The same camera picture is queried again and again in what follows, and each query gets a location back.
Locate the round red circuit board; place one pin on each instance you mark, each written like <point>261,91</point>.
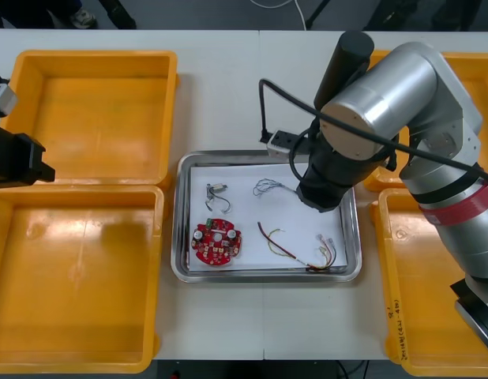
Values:
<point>212,252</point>

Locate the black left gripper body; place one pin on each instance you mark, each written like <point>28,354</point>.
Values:
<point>3,158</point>

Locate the black stand leg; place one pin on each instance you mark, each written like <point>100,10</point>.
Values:
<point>319,11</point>

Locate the silver-grey right robot arm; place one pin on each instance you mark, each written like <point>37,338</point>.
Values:
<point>386,79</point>

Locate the metal solenoid blue label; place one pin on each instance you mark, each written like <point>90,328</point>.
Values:
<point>217,188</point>

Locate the dark floor equipment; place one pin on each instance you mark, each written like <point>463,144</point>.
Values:
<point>445,12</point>

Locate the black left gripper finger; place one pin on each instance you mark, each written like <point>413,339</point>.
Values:
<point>46,175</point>
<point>28,162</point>

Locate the steel tray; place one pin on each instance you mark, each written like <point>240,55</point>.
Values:
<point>182,237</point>

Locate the yellow-orange bin with handwriting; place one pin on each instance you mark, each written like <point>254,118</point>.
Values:
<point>417,296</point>

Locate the yellow-orange plastic bin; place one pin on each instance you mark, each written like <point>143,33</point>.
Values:
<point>481,87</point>
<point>102,118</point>
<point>70,276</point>

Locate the silver-grey left robot arm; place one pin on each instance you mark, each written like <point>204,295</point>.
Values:
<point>3,100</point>

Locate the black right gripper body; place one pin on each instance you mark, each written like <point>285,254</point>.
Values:
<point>323,189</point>

